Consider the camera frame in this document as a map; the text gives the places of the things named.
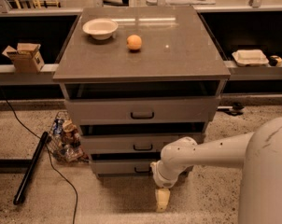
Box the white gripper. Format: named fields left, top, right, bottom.
left=150, top=161, right=179, bottom=213

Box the grey bottom drawer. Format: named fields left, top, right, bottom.
left=90, top=159, right=156, bottom=176

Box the grey drawer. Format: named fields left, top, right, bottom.
left=90, top=159, right=156, bottom=176
left=81, top=133, right=205, bottom=154
left=65, top=98, right=219, bottom=125

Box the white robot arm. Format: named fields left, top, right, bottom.
left=150, top=117, right=282, bottom=224

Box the grey middle drawer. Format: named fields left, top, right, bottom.
left=81, top=133, right=205, bottom=154

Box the grey top drawer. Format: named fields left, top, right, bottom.
left=65, top=98, right=219, bottom=125

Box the grey drawer cabinet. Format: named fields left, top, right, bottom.
left=52, top=6, right=232, bottom=183

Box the black tube on floor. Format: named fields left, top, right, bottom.
left=13, top=132, right=49, bottom=205

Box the orange fruit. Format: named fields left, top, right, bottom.
left=127, top=35, right=142, bottom=50

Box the white foam food container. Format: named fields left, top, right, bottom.
left=232, top=49, right=269, bottom=66

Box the black yellow tape roll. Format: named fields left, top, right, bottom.
left=269, top=55, right=282, bottom=66

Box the white bowl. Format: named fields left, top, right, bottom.
left=82, top=19, right=119, bottom=40

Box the brown cardboard box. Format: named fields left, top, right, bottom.
left=2, top=43, right=45, bottom=73

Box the wire basket with items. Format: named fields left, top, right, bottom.
left=48, top=111, right=89, bottom=162

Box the black floor cable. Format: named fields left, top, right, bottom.
left=0, top=70, right=79, bottom=224

